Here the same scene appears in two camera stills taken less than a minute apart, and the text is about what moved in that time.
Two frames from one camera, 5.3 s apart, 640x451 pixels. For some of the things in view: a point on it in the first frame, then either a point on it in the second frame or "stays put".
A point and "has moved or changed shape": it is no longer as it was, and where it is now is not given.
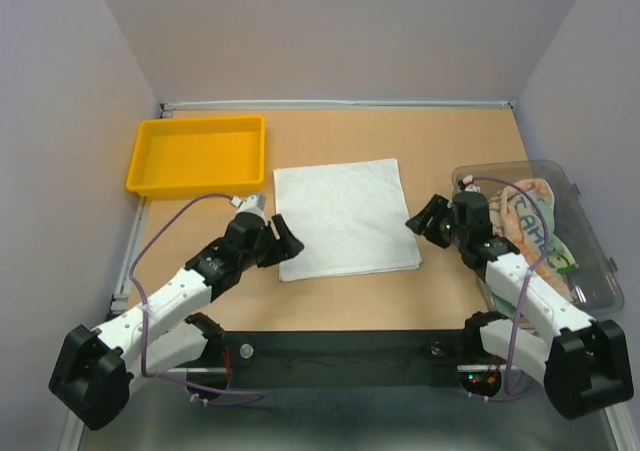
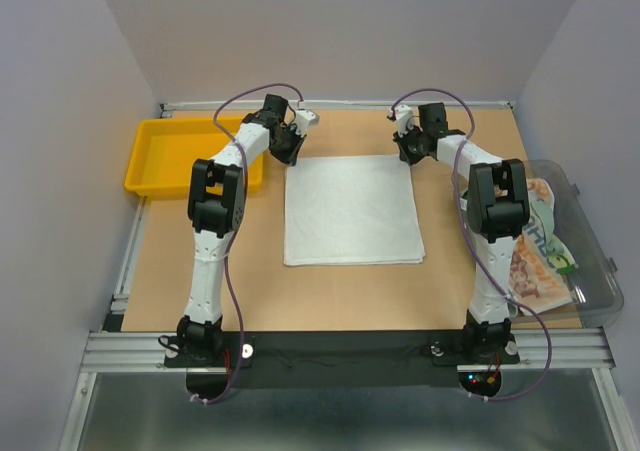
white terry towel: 350,218 has moved or changed shape
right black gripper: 437,206 -> 412,158
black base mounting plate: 350,359 stays put
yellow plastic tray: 198,156 stays put
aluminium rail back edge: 336,104 stays put
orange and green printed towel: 515,216 stays put
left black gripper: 287,245 -> 290,156
